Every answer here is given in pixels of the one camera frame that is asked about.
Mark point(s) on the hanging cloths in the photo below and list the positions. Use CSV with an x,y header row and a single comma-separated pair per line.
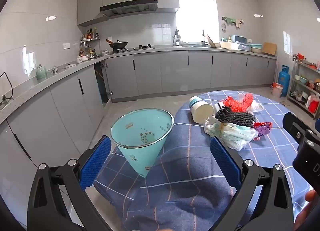
x,y
232,20

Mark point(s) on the clear red-printed plastic bag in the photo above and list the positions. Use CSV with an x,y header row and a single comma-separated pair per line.
x,y
257,107

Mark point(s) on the white wall socket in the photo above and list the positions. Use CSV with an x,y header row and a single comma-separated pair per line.
x,y
66,45

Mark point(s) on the small white lidded jar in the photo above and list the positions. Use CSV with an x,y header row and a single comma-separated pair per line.
x,y
105,52

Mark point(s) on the kitchen faucet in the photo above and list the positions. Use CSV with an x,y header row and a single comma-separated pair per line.
x,y
203,38

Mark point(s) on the bright window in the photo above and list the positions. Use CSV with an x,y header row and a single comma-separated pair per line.
x,y
197,18

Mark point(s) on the blue plaid tablecloth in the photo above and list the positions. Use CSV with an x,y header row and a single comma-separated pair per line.
x,y
187,171

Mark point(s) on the black wok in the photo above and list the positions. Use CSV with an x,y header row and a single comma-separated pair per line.
x,y
119,44

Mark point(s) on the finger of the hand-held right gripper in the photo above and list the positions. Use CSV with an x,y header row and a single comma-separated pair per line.
x,y
318,123
292,126

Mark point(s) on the metal storage shelf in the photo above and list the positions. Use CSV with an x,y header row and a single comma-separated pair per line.
x,y
303,88

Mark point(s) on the person's right hand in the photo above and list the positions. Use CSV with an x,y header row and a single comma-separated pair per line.
x,y
310,196

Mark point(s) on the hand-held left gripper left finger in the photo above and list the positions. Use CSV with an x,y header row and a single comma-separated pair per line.
x,y
96,163

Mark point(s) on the white rectangular basin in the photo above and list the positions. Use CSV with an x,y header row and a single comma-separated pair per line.
x,y
228,45

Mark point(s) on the white bucket with red lid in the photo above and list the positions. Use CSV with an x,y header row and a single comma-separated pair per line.
x,y
276,91

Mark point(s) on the white ceramic pots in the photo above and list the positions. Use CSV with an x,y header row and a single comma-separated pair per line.
x,y
82,58

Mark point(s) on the teal basin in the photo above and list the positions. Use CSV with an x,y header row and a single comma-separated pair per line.
x,y
256,47

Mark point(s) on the blue gas cylinder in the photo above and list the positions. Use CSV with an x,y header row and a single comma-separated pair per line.
x,y
284,81

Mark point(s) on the white jar with teal lid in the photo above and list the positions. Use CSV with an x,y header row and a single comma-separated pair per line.
x,y
202,113

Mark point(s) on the green kettle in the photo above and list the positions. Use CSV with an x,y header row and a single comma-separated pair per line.
x,y
41,73

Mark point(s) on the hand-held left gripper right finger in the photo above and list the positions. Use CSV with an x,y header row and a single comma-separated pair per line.
x,y
226,163

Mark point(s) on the purple snack wrapper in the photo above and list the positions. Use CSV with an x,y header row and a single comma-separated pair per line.
x,y
262,130

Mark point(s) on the gas stove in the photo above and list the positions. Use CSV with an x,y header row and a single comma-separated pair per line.
x,y
143,46

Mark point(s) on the black range hood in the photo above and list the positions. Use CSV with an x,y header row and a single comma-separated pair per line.
x,y
130,6

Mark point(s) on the steel cup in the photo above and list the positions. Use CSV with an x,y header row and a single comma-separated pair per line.
x,y
55,70

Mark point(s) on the light blue appliance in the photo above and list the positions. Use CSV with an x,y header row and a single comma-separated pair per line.
x,y
240,39

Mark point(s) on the metal spice rack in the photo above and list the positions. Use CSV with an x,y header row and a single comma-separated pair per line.
x,y
90,38

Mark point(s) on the wooden cutting board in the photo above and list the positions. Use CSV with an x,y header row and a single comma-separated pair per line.
x,y
269,48

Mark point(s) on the metal utensil holder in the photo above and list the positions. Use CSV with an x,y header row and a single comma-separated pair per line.
x,y
177,40

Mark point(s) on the teal waste bin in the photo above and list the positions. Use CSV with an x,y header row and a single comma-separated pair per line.
x,y
140,131

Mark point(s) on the white crumpled plastic bag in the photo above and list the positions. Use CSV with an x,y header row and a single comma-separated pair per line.
x,y
232,133

